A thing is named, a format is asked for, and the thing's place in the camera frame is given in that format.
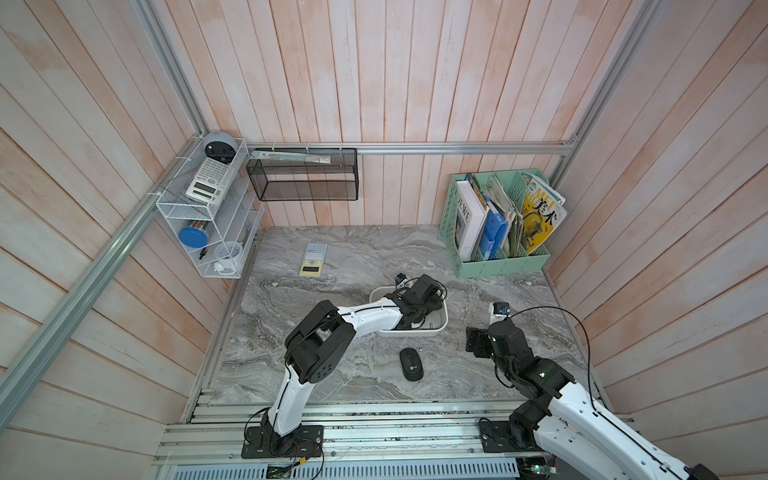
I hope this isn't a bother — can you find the round grey black speaker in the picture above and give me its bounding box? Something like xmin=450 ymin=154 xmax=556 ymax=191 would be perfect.
xmin=203 ymin=132 xmax=238 ymax=165

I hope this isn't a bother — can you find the black mesh wall basket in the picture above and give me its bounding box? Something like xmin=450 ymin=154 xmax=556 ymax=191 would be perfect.
xmin=246 ymin=147 xmax=360 ymax=202

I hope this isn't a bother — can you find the blue lid container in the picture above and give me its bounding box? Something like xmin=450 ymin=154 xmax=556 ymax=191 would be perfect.
xmin=177 ymin=220 xmax=209 ymax=249

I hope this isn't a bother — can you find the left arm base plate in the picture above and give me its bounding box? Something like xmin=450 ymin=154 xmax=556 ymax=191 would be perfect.
xmin=241 ymin=424 xmax=324 ymax=459

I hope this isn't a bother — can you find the thick white book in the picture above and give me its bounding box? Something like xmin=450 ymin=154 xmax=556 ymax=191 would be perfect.
xmin=455 ymin=180 xmax=488 ymax=263

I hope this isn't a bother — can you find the green plastic file crate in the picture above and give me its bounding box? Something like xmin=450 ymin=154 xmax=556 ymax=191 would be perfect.
xmin=439 ymin=169 xmax=550 ymax=279

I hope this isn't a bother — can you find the yellow blue calculator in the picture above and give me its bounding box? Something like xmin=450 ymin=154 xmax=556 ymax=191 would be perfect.
xmin=299 ymin=242 xmax=328 ymax=278

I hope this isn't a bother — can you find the flat packet on basket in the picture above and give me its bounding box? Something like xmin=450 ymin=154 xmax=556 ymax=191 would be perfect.
xmin=250 ymin=150 xmax=331 ymax=164

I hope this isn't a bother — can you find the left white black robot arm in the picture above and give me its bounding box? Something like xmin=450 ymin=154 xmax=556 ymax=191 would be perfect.
xmin=261 ymin=274 xmax=448 ymax=438

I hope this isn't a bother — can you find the white cup on shelf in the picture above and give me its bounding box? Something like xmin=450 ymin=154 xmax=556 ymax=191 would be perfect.
xmin=213 ymin=241 xmax=243 ymax=275

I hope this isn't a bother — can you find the yellow art magazine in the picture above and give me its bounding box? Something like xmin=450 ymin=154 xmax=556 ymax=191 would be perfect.
xmin=521 ymin=172 xmax=568 ymax=255

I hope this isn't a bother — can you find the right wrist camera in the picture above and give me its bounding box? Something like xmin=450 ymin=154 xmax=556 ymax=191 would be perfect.
xmin=489 ymin=301 xmax=511 ymax=324

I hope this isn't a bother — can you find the black mouse with logo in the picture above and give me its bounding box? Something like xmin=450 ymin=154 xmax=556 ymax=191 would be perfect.
xmin=399 ymin=347 xmax=424 ymax=382

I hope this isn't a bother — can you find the blue folder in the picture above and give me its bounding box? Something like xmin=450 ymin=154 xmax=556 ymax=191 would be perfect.
xmin=478 ymin=201 xmax=508 ymax=261

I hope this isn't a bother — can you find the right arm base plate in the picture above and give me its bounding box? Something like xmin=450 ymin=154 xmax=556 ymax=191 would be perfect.
xmin=477 ymin=417 xmax=561 ymax=453

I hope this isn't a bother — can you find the white grey desk calculator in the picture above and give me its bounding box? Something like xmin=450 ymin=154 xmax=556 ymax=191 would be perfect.
xmin=185 ymin=158 xmax=235 ymax=206

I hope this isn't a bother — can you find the white wire wall shelf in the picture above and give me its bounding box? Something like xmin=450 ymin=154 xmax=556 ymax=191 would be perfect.
xmin=156 ymin=132 xmax=263 ymax=279

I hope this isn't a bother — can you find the aluminium rail base frame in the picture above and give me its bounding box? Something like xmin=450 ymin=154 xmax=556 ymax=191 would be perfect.
xmin=148 ymin=395 xmax=521 ymax=479

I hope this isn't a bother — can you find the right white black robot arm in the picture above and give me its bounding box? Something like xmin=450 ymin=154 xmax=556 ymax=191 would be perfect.
xmin=465 ymin=318 xmax=717 ymax=479

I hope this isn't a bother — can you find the white plastic storage box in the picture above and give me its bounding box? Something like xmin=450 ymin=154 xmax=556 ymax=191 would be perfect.
xmin=369 ymin=286 xmax=448 ymax=337

